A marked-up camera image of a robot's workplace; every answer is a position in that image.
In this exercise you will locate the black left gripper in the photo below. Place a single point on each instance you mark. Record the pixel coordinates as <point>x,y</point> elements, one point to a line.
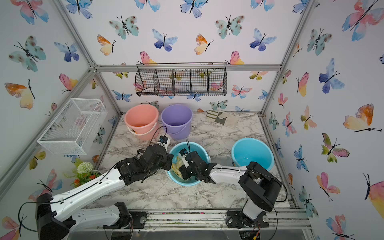
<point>168,158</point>

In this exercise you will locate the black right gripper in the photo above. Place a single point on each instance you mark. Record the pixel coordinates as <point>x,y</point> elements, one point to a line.
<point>182,169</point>

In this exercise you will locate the cream yellow microfibre cloth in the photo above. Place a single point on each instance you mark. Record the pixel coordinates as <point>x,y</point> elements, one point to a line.
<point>176,167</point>

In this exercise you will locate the teal bucket with sticker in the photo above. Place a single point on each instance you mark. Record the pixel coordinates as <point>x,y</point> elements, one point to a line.
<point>175,151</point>

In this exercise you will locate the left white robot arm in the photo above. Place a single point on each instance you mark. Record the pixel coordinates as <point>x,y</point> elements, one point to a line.
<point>58,215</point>

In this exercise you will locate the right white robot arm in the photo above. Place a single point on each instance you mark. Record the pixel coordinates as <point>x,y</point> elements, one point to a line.
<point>261,187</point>

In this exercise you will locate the pink plastic bucket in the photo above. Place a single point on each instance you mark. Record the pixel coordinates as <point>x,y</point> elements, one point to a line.
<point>142,121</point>

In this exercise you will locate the purple plastic bucket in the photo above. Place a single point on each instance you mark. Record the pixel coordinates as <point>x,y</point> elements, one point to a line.
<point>177,118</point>

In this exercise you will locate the artificial flower pot plant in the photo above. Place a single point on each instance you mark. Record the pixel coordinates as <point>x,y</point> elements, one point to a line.
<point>82,173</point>

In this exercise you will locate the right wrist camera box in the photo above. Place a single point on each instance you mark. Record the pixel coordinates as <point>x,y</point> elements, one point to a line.
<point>185,162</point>

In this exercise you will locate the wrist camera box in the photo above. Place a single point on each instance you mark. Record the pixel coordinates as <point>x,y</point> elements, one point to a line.
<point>185,162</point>
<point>164,141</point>

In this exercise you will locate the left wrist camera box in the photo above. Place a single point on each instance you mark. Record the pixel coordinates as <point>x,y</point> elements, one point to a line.
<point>164,141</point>

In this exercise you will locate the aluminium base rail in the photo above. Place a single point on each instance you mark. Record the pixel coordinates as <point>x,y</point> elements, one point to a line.
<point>185,220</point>

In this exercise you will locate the black wire wall basket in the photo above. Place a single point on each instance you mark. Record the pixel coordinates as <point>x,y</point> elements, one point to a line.
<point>181,79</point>

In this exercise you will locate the white mesh wall basket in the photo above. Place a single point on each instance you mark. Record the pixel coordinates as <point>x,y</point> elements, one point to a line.
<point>75,127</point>

